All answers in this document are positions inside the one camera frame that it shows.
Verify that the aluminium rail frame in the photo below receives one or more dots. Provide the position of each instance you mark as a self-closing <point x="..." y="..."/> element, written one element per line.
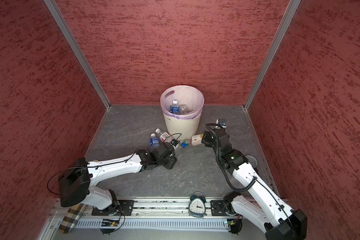
<point x="165" y="214"/>

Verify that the purple bin liner bag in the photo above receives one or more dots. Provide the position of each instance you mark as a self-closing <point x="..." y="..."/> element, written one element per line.
<point x="186" y="95"/>

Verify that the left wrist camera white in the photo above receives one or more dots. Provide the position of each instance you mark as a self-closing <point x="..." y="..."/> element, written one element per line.
<point x="175" y="144"/>

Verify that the green label clear bottle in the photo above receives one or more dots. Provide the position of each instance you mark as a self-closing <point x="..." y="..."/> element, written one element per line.
<point x="185" y="143"/>

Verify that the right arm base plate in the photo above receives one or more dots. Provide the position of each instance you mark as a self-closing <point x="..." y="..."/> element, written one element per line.
<point x="228" y="208"/>

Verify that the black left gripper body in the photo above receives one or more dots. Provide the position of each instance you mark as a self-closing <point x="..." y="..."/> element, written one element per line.
<point x="168" y="163"/>

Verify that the green alarm clock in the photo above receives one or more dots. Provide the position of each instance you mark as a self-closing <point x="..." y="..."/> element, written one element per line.
<point x="197" y="205"/>

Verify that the brown tape roll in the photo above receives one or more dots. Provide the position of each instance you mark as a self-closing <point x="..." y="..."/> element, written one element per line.
<point x="252" y="160"/>

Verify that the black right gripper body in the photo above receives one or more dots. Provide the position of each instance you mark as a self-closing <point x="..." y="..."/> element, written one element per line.
<point x="207" y="136"/>

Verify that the white red label bottle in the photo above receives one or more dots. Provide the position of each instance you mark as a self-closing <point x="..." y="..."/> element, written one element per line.
<point x="164" y="136"/>

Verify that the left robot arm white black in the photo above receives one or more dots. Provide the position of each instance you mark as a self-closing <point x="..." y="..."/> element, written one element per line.
<point x="78" y="184"/>

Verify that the right corner aluminium post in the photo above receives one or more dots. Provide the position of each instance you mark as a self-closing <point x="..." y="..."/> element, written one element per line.
<point x="278" y="37"/>

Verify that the plaid checkered pouch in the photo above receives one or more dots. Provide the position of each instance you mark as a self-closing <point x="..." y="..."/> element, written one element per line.
<point x="72" y="217"/>

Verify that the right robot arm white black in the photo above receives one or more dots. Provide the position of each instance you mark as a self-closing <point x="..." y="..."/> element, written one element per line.
<point x="252" y="198"/>

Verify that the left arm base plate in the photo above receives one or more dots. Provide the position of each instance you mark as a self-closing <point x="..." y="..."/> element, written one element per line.
<point x="118" y="208"/>

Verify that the corner aluminium post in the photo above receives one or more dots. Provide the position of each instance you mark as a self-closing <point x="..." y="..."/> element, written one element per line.
<point x="67" y="33"/>
<point x="278" y="37"/>

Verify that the white ribbed waste bin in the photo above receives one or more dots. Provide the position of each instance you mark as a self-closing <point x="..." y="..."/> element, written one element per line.
<point x="182" y="129"/>

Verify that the left corner aluminium post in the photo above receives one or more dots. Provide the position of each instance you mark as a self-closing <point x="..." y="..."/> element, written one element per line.
<point x="67" y="33"/>

